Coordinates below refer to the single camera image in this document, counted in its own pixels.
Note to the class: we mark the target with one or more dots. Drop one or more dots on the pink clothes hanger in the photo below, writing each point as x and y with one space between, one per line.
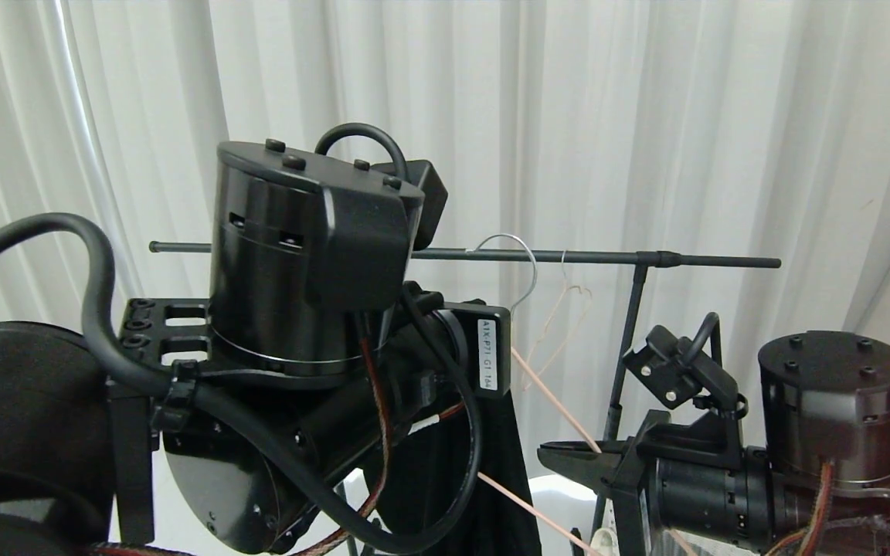
561 405
565 309

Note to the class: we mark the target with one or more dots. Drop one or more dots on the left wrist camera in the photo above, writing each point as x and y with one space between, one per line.
426 205

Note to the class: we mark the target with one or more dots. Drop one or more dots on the white laundry basket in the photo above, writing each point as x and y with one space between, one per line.
561 502

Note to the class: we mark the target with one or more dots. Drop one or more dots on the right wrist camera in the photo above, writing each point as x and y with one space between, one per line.
673 371

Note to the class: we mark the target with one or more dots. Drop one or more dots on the black clothes rack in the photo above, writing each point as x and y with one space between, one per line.
607 257

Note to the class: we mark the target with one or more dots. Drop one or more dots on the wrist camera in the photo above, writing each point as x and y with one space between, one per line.
426 205
673 371

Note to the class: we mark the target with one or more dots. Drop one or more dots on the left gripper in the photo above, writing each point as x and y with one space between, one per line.
487 355

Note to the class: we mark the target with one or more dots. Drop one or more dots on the white curtain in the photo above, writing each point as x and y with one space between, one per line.
646 116

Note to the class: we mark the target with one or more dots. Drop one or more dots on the black short-sleeved shirt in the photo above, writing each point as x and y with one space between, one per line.
491 463

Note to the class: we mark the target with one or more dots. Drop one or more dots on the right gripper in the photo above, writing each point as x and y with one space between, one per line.
692 502

